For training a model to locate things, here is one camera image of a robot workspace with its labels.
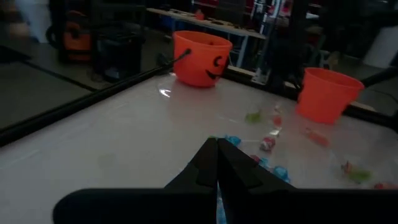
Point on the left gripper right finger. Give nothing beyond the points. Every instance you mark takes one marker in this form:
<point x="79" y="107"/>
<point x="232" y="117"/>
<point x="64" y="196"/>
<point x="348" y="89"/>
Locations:
<point x="242" y="172"/>

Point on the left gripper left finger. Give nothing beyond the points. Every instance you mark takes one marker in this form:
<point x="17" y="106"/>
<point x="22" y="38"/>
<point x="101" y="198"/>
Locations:
<point x="202" y="171"/>

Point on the red lollipop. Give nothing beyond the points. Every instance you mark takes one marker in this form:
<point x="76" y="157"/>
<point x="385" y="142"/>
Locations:
<point x="267" y="143"/>
<point x="277" y="120"/>

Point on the red gummy fish candy pack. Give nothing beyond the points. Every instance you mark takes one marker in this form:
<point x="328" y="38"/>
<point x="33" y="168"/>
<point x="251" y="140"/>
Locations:
<point x="317" y="137"/>

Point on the green gummy candy pack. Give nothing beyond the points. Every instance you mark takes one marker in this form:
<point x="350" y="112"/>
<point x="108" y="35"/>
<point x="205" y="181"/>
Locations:
<point x="357" y="174"/>

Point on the blue wrapped lollipop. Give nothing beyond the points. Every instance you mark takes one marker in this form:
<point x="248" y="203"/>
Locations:
<point x="264" y="161"/>
<point x="233" y="140"/>
<point x="281" y="172"/>

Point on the green wrapped lollipop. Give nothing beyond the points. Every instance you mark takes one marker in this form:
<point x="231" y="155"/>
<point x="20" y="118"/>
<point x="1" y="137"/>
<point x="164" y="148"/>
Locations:
<point x="253" y="117"/>

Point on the orange jack-o-lantern bucket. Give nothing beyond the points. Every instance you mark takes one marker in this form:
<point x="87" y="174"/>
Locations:
<point x="326" y="99"/>
<point x="192" y="62"/>

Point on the black equipment case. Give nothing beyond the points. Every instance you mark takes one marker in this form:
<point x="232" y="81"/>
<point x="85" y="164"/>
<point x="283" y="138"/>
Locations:
<point x="118" y="56"/>

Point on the long wooden workbench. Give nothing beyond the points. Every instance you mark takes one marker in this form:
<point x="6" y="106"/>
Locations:
<point x="217" y="26"/>

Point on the small red container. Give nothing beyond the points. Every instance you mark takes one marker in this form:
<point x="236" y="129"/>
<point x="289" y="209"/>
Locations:
<point x="199" y="15"/>

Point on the orange black shop vacuum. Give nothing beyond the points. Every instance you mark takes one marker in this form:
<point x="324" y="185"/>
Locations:
<point x="74" y="40"/>

